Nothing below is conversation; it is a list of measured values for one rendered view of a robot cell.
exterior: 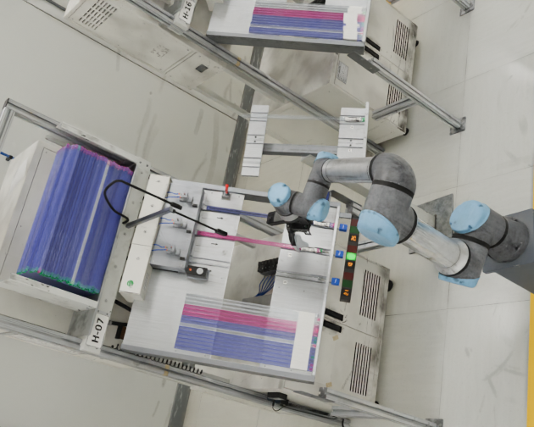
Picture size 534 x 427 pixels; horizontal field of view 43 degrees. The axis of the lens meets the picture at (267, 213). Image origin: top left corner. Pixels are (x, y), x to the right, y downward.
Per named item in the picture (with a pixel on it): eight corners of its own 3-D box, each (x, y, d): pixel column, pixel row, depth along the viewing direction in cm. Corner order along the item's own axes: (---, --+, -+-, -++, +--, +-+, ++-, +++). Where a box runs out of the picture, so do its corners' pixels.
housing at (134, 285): (176, 191, 279) (170, 175, 266) (147, 305, 260) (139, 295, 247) (158, 188, 279) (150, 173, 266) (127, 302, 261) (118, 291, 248)
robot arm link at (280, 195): (285, 206, 212) (261, 198, 216) (294, 220, 222) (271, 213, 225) (295, 184, 214) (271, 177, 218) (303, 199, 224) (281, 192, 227)
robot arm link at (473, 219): (511, 213, 209) (485, 196, 202) (497, 254, 207) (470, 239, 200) (480, 210, 219) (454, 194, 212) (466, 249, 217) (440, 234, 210)
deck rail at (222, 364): (314, 379, 245) (314, 376, 239) (314, 385, 244) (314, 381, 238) (125, 346, 253) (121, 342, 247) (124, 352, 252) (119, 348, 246)
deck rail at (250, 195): (340, 208, 271) (341, 202, 265) (339, 213, 270) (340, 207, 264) (168, 184, 279) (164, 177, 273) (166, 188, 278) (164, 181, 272)
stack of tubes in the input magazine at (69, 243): (134, 169, 262) (70, 140, 248) (98, 295, 243) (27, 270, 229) (119, 177, 272) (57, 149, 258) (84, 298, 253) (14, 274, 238)
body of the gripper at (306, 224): (311, 236, 236) (303, 223, 225) (288, 235, 239) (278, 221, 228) (314, 217, 238) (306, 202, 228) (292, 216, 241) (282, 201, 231)
